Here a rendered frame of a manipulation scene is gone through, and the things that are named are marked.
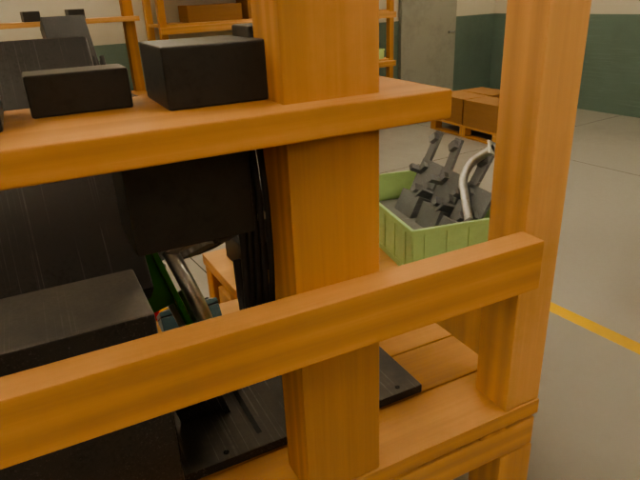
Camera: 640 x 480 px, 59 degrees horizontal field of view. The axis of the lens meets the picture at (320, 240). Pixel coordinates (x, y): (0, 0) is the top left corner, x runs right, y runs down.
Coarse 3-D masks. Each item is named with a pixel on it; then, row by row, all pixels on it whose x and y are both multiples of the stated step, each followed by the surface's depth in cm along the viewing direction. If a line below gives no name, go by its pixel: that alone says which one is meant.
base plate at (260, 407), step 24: (384, 360) 129; (264, 384) 122; (384, 384) 121; (408, 384) 120; (240, 408) 116; (264, 408) 115; (192, 432) 110; (216, 432) 109; (240, 432) 109; (264, 432) 109; (192, 456) 104; (216, 456) 104; (240, 456) 104
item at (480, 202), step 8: (488, 160) 197; (480, 168) 199; (488, 168) 197; (472, 176) 201; (480, 176) 198; (472, 184) 200; (480, 192) 195; (488, 192) 192; (472, 200) 198; (480, 200) 194; (488, 200) 191; (456, 208) 203; (472, 208) 196; (480, 208) 193; (488, 208) 191; (480, 216) 192; (440, 224) 200
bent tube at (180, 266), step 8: (160, 256) 107; (168, 256) 105; (176, 256) 105; (168, 264) 106; (176, 264) 105; (184, 264) 105; (176, 272) 104; (184, 272) 104; (176, 280) 105; (184, 280) 104; (192, 280) 105; (184, 288) 104; (192, 288) 104; (192, 296) 104; (200, 296) 105; (192, 304) 104; (200, 304) 105; (200, 312) 105; (208, 312) 106; (200, 320) 106
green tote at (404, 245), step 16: (384, 176) 238; (400, 176) 241; (384, 192) 241; (400, 192) 243; (384, 208) 201; (384, 224) 202; (400, 224) 188; (448, 224) 185; (464, 224) 185; (480, 224) 187; (384, 240) 205; (400, 240) 191; (416, 240) 183; (432, 240) 185; (448, 240) 186; (464, 240) 188; (480, 240) 190; (400, 256) 194; (416, 256) 185
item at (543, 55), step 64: (256, 0) 71; (320, 0) 68; (512, 0) 90; (576, 0) 86; (320, 64) 71; (512, 64) 93; (576, 64) 91; (512, 128) 96; (320, 192) 77; (512, 192) 99; (320, 256) 81; (512, 320) 106; (320, 384) 89; (512, 384) 112; (320, 448) 94
